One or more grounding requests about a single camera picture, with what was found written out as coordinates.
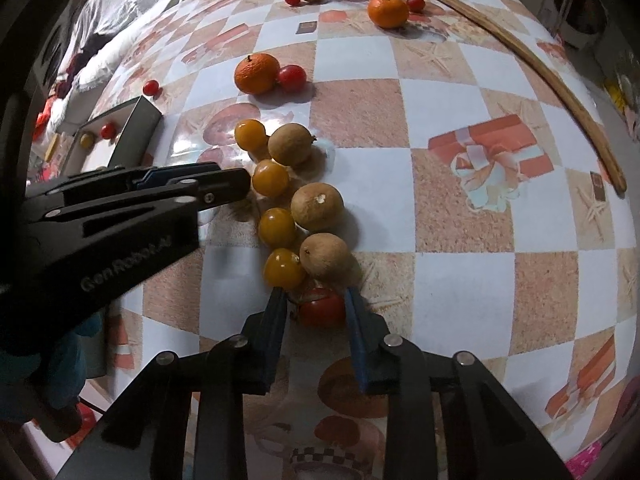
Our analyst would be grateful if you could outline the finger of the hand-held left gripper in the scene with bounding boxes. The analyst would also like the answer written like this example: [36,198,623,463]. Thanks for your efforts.
[27,161,223,196]
[25,167,251,212]

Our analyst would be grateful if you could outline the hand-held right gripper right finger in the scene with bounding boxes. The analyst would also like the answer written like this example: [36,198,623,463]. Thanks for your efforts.
[344,286,576,480]

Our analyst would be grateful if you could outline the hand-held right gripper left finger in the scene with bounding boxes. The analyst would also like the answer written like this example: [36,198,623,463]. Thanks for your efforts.
[55,287,288,480]

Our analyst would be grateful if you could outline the yellow cherry tomato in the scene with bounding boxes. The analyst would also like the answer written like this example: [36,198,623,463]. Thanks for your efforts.
[251,159,291,197]
[258,207,298,249]
[263,248,307,290]
[234,119,268,152]

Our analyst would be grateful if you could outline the person's left hand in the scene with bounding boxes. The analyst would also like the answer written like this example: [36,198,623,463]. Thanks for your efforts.
[0,310,101,423]

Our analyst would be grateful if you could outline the open cardboard box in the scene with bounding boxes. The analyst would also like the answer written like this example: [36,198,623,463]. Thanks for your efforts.
[62,97,163,173]

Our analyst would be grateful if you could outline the white fuzzy cloth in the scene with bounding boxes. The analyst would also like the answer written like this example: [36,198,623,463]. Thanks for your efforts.
[75,55,131,92]

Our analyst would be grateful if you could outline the mandarin orange with stem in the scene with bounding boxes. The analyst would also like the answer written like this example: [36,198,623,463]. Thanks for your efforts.
[234,53,281,95]

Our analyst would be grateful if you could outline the red cloth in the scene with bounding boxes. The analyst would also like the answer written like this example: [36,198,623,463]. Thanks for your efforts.
[32,100,66,141]

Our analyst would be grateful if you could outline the pink cloth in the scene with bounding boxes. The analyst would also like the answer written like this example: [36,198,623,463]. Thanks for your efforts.
[565,440,606,480]

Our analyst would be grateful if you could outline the long wooden stick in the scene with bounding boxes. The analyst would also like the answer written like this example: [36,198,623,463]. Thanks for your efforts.
[404,0,628,193]

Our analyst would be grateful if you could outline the yellow object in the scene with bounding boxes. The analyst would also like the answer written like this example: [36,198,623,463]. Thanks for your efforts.
[604,77,632,108]

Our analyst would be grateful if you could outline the round dark pan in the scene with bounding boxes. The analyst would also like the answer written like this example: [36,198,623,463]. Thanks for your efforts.
[552,0,608,51]

